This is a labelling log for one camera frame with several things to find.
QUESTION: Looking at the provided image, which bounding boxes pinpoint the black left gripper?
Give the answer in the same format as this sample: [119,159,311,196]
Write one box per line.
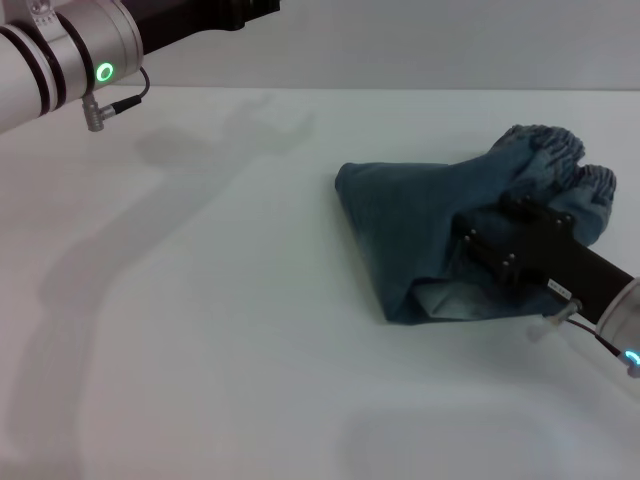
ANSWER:
[117,0,284,57]

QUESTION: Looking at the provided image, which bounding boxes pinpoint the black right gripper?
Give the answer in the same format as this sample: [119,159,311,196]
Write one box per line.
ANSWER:
[451,191,637,324]

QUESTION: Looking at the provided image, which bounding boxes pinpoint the blue denim shorts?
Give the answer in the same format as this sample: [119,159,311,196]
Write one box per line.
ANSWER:
[333,123,617,326]

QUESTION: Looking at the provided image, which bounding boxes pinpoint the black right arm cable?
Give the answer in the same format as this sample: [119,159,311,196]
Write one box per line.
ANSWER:
[528,296,640,379]

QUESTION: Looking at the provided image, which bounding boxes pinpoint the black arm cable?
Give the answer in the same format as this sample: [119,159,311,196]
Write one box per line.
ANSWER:
[81,65,151,133]
[528,296,640,379]

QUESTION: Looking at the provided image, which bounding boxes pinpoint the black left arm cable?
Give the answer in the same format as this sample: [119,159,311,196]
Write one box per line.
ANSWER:
[81,65,151,133]

